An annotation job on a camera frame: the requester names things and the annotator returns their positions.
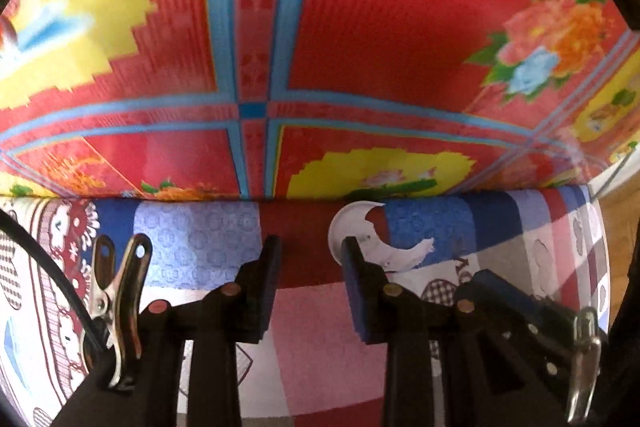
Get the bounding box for plaid patchwork blanket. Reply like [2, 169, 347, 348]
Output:
[96, 186, 611, 426]

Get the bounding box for checkered red bed sheet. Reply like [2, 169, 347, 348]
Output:
[1, 197, 100, 426]

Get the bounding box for red floral wall covering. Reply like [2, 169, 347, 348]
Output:
[1, 0, 639, 200]

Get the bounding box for white torn paper scrap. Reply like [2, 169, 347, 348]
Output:
[328, 200, 435, 273]

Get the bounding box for metal spring clip right wrist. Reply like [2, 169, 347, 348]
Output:
[566, 307, 602, 426]

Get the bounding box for metal spring clip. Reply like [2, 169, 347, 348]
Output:
[88, 233, 153, 392]

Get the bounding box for black cable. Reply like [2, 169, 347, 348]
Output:
[0, 208, 109, 353]

